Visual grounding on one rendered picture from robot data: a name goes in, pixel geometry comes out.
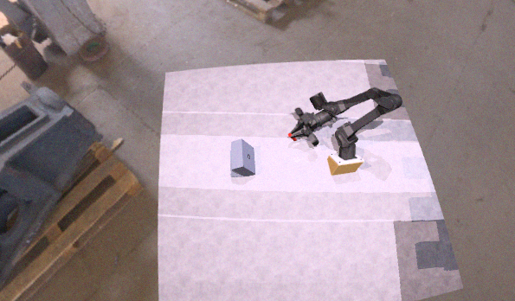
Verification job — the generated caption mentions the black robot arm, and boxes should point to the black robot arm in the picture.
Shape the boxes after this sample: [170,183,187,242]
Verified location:
[300,87,402,161]

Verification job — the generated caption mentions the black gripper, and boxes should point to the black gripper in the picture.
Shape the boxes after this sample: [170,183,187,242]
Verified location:
[290,108,323,146]

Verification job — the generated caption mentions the grey panel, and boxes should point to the grey panel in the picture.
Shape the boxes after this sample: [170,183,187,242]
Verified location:
[230,138,255,177]

